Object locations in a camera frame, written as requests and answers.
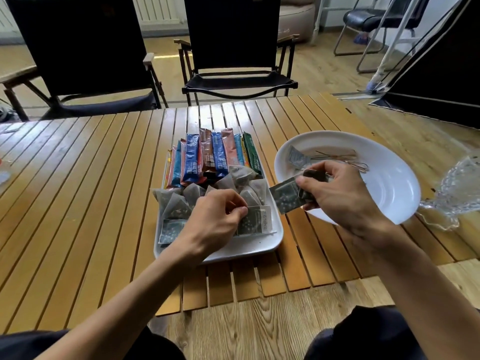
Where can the black fabric backdrop panel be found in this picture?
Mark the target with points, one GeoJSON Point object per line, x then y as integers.
{"type": "Point", "coordinates": [446, 78]}
{"type": "Point", "coordinates": [5, 112]}

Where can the person's right hand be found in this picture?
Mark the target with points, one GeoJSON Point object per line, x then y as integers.
{"type": "Point", "coordinates": [345, 198]}

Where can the person's right forearm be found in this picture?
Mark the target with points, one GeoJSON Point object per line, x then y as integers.
{"type": "Point", "coordinates": [423, 288]}

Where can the row of colourful stick packets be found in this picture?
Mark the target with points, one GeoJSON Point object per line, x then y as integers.
{"type": "Point", "coordinates": [191, 157]}

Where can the person's left leg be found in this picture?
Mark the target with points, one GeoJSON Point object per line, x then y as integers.
{"type": "Point", "coordinates": [30, 344]}

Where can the white wall radiator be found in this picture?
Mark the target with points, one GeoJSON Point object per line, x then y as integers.
{"type": "Point", "coordinates": [157, 7]}

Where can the white metal frame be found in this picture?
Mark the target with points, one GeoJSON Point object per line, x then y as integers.
{"type": "Point", "coordinates": [395, 41]}

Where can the clear bottle with red cap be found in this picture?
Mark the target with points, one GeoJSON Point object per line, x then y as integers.
{"type": "Point", "coordinates": [3, 176]}

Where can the white round bowl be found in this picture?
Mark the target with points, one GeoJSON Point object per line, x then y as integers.
{"type": "Point", "coordinates": [390, 183]}

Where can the cluster of pyramid tea bags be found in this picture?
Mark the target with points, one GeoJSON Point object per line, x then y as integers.
{"type": "Point", "coordinates": [176, 208]}

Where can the person's left forearm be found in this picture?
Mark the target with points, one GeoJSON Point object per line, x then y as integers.
{"type": "Point", "coordinates": [112, 314]}

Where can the black office chair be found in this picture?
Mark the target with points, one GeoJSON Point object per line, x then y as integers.
{"type": "Point", "coordinates": [363, 16]}

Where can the small blue bundle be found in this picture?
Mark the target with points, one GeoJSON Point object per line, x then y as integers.
{"type": "Point", "coordinates": [361, 38]}

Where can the person's left hand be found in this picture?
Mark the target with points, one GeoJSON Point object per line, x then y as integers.
{"type": "Point", "coordinates": [213, 224]}

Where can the person's right leg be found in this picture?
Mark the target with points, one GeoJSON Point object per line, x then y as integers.
{"type": "Point", "coordinates": [367, 333]}

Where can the grey rectangular tray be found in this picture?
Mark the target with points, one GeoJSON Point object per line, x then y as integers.
{"type": "Point", "coordinates": [255, 247]}

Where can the black folding chair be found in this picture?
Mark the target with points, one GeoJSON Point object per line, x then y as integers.
{"type": "Point", "coordinates": [82, 41]}
{"type": "Point", "coordinates": [232, 29]}

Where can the small white pen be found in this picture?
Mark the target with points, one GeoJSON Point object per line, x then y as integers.
{"type": "Point", "coordinates": [11, 128]}

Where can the beige inflatable sofa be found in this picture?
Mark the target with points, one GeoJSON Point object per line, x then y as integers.
{"type": "Point", "coordinates": [296, 20]}

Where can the person's leg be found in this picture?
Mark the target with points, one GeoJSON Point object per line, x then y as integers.
{"type": "Point", "coordinates": [367, 333]}
{"type": "Point", "coordinates": [30, 344]}

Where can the clear patterned glass cup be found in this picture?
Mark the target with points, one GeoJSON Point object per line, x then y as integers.
{"type": "Point", "coordinates": [457, 191]}

